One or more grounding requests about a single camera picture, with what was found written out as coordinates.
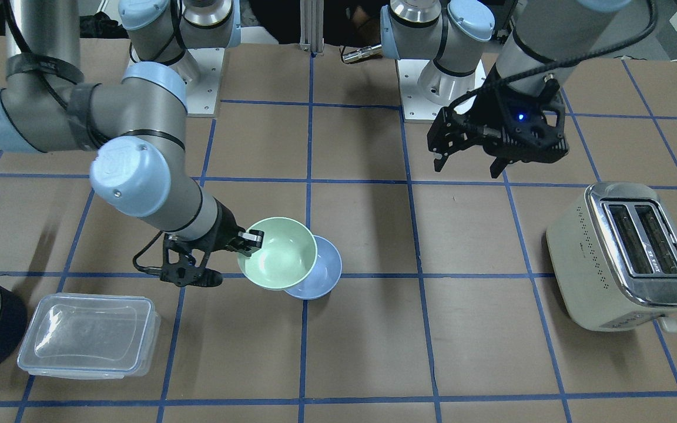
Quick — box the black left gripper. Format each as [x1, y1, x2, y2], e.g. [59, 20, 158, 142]
[427, 69, 569, 179]

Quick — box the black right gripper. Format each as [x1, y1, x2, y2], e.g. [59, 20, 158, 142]
[159, 203, 265, 287]

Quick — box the green bowl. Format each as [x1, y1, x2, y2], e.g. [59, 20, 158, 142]
[237, 217, 318, 291]

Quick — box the blue bowl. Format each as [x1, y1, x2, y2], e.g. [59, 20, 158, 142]
[285, 236, 342, 300]

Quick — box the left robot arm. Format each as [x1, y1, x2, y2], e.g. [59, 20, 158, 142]
[380, 1, 659, 179]

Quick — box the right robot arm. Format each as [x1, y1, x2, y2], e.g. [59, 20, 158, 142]
[0, 1, 264, 287]

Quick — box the metal cylindrical connector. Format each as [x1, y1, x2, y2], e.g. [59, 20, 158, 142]
[340, 43, 383, 65]

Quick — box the clear plastic food container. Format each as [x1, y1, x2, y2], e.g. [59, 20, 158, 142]
[17, 293, 161, 380]

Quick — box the cream and chrome toaster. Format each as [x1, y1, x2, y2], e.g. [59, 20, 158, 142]
[545, 182, 677, 334]

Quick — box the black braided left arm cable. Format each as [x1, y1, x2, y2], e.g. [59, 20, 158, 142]
[447, 0, 659, 118]

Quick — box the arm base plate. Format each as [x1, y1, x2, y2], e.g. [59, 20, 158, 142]
[178, 48, 226, 118]
[397, 59, 487, 123]

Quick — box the aluminium frame post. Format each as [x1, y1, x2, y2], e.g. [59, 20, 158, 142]
[298, 0, 324, 57]

